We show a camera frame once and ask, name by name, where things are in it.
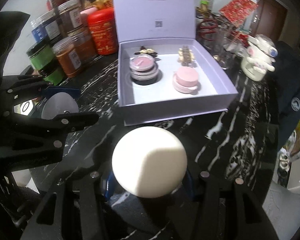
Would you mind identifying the small white round jar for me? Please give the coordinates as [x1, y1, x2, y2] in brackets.
[41, 92, 79, 120]

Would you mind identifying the large white cream jar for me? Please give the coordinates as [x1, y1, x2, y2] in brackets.
[111, 126, 187, 198]

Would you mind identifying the purple round compact jar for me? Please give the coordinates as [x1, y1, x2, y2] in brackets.
[129, 54, 159, 86]

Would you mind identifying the pink round compact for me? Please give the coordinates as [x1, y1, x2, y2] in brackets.
[173, 67, 199, 94]

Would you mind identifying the black beaded hair clip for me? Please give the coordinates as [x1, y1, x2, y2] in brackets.
[134, 46, 158, 57]

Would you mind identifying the gold metal hair claw clip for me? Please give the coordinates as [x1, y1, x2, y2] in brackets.
[178, 46, 195, 67]

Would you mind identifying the lower green jar black lid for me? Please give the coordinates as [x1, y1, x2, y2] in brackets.
[38, 59, 65, 85]

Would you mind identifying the green jar black lid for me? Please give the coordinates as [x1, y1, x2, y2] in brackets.
[38, 59, 65, 85]
[26, 40, 55, 70]

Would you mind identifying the upper green jar black lid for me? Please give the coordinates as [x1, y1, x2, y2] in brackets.
[26, 40, 55, 70]

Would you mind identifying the orange powder plastic jar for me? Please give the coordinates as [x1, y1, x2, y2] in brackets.
[52, 37, 82, 78]

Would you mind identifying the blue label jar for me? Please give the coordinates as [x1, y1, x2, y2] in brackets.
[30, 10, 62, 44]

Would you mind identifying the dark brown label jar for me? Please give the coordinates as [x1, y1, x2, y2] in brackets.
[58, 0, 83, 34]

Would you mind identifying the red tin canister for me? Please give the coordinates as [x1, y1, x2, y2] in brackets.
[87, 7, 119, 55]

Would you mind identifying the lavender gift box with lid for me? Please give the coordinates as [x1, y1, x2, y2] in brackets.
[113, 0, 237, 126]

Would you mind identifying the gold foil snack bag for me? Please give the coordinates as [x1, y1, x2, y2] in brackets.
[91, 0, 114, 10]

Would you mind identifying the clear glass container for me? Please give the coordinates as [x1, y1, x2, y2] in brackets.
[197, 18, 244, 70]

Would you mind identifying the dark navy cap with badge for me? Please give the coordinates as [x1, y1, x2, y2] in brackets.
[266, 41, 300, 150]

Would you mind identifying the white ceramic figurine mug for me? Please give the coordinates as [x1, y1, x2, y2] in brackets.
[241, 34, 278, 81]

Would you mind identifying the red patterned packet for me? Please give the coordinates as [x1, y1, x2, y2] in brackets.
[219, 0, 258, 27]

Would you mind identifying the white square device black ring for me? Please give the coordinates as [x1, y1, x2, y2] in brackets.
[13, 99, 41, 117]

